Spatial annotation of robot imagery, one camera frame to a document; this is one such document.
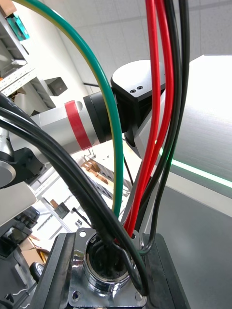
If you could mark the pale grey robot torso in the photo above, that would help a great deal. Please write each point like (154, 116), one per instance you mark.
(205, 120)

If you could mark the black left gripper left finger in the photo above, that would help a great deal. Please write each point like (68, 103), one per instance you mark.
(54, 277)

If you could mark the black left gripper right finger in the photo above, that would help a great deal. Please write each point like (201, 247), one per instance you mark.
(162, 285)

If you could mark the silver and black right arm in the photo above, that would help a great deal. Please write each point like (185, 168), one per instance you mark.
(54, 126)

